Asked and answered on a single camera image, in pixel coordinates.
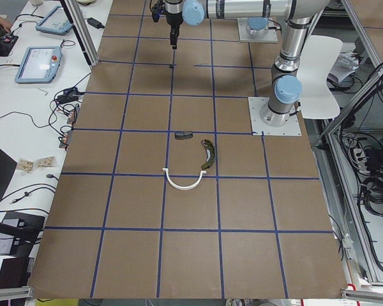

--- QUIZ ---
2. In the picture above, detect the far teach pendant tablet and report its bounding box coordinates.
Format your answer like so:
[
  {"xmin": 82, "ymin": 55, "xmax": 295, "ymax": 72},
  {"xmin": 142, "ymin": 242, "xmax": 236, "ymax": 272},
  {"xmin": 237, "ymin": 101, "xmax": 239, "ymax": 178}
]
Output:
[{"xmin": 35, "ymin": 6, "xmax": 71, "ymax": 36}]

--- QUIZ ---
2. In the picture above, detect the near teach pendant tablet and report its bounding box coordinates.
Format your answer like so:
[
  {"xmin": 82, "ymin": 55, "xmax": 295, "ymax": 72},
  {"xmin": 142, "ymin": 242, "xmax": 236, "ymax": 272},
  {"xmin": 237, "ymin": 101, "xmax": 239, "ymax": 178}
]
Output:
[{"xmin": 15, "ymin": 46, "xmax": 63, "ymax": 84}]

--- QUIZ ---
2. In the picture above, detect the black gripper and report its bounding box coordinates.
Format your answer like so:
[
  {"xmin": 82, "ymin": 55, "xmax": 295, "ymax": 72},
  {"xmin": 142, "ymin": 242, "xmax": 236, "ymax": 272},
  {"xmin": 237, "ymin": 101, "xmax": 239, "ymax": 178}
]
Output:
[{"xmin": 170, "ymin": 25, "xmax": 180, "ymax": 49}]

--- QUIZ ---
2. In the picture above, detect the white plastic chair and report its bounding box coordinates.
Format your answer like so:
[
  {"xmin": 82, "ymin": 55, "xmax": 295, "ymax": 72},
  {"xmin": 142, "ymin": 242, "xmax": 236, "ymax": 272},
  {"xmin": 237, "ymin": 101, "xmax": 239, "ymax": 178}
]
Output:
[{"xmin": 297, "ymin": 35, "xmax": 343, "ymax": 119}]

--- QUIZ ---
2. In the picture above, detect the black power adapter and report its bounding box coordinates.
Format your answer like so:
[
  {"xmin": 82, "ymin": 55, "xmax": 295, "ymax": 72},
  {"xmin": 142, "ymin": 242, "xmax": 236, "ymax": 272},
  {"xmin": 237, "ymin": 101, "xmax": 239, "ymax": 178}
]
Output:
[{"xmin": 86, "ymin": 17, "xmax": 105, "ymax": 29}]

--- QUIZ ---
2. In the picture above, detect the teach pendant tablet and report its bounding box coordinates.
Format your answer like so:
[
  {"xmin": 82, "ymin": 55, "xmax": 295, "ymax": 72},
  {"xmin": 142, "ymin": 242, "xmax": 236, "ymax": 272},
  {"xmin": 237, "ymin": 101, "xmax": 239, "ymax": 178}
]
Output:
[
  {"xmin": 35, "ymin": 6, "xmax": 71, "ymax": 36},
  {"xmin": 15, "ymin": 46, "xmax": 63, "ymax": 84}
]

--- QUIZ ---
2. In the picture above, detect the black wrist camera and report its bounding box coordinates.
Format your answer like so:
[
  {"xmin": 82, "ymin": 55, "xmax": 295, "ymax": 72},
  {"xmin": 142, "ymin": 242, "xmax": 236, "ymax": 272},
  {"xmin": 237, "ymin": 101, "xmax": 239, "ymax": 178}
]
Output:
[{"xmin": 149, "ymin": 0, "xmax": 165, "ymax": 23}]

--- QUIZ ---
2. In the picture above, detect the dark grey brake pad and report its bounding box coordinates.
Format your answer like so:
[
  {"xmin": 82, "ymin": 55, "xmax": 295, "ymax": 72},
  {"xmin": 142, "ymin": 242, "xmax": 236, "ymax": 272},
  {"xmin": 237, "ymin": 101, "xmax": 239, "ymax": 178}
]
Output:
[{"xmin": 174, "ymin": 131, "xmax": 193, "ymax": 140}]

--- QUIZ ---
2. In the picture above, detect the olive green brake shoe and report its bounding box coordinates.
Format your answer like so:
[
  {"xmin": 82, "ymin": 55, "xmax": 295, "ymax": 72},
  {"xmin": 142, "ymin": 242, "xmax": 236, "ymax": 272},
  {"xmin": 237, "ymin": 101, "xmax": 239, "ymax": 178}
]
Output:
[{"xmin": 201, "ymin": 139, "xmax": 216, "ymax": 170}]

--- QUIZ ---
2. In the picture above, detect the white curved plastic bracket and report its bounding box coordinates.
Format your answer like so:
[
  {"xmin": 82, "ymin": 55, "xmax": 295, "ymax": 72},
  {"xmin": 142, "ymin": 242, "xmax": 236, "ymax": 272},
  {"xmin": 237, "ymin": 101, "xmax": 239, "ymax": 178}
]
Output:
[{"xmin": 161, "ymin": 168, "xmax": 207, "ymax": 191}]

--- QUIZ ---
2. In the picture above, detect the bag of wooden pieces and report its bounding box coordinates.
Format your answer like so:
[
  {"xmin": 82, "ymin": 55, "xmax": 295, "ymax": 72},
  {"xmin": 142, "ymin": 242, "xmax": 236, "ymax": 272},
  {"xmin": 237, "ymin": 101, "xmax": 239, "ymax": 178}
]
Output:
[{"xmin": 16, "ymin": 156, "xmax": 56, "ymax": 173}]

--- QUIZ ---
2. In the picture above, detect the aluminium frame post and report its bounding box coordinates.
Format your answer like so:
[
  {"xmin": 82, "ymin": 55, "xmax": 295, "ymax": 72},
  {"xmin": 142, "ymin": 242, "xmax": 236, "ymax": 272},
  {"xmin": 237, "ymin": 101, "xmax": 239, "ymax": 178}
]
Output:
[{"xmin": 60, "ymin": 0, "xmax": 99, "ymax": 67}]

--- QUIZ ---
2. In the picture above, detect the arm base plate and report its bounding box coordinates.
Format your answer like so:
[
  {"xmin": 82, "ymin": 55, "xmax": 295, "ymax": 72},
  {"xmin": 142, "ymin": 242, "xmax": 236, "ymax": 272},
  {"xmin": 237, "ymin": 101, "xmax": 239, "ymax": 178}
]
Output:
[
  {"xmin": 248, "ymin": 97, "xmax": 301, "ymax": 136},
  {"xmin": 237, "ymin": 17, "xmax": 280, "ymax": 43}
]

